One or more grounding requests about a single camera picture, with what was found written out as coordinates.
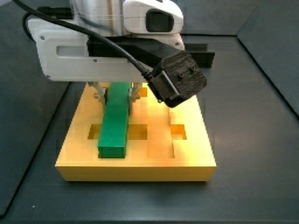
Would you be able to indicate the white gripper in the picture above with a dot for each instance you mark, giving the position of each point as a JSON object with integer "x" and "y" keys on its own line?
{"x": 65, "y": 60}

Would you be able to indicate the green rectangular bar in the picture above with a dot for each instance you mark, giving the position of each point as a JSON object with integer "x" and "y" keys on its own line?
{"x": 112, "y": 138}

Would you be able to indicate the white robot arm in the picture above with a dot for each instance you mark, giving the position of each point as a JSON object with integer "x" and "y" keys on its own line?
{"x": 104, "y": 19}

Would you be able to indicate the yellow slotted board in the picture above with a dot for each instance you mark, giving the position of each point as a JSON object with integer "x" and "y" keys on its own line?
{"x": 168, "y": 148}

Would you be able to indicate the black U-shaped block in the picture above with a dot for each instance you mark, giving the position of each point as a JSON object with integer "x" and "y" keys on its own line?
{"x": 200, "y": 54}

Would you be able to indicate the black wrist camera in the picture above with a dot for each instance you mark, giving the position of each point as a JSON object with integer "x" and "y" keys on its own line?
{"x": 174, "y": 79}

